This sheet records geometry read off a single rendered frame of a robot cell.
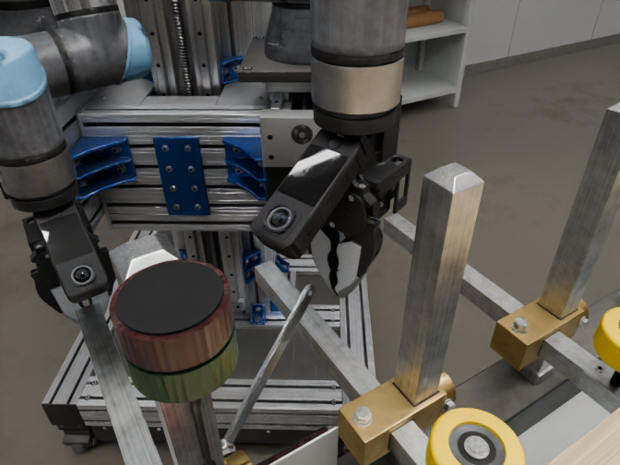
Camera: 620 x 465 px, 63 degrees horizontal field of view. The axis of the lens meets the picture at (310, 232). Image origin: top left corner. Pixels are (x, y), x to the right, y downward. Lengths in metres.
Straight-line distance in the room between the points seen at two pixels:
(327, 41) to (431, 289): 0.23
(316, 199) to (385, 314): 1.48
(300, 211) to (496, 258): 1.85
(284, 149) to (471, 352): 1.16
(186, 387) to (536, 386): 0.63
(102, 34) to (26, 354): 1.45
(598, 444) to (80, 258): 0.54
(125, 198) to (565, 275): 0.82
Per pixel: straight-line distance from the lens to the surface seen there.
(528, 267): 2.22
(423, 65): 3.86
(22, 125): 0.57
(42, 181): 0.60
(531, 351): 0.71
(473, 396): 0.79
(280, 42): 0.94
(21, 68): 0.56
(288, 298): 0.71
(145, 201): 1.10
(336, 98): 0.41
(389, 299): 1.93
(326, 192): 0.41
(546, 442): 0.88
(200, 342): 0.25
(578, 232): 0.67
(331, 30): 0.40
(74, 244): 0.61
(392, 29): 0.40
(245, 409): 0.53
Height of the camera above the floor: 1.31
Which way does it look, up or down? 36 degrees down
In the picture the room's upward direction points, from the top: 1 degrees counter-clockwise
